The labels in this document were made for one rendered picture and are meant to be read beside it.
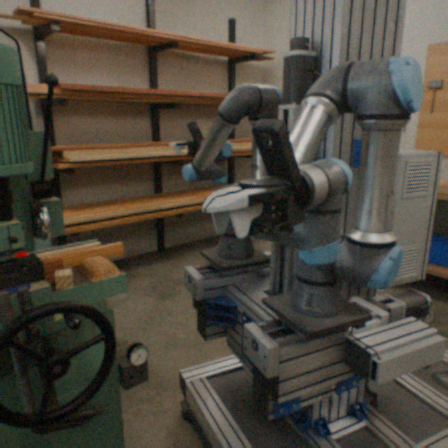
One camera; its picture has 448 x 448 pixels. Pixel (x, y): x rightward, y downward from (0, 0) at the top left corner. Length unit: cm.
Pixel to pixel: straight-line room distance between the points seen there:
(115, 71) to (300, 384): 320
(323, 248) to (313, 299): 38
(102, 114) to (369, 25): 279
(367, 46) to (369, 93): 39
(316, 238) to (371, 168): 29
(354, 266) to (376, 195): 18
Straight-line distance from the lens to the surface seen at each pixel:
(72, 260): 126
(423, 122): 381
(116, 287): 116
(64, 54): 365
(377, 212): 96
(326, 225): 71
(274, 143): 55
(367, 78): 93
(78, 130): 363
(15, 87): 112
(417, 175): 143
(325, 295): 107
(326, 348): 116
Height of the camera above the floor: 133
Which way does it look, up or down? 15 degrees down
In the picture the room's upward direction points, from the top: straight up
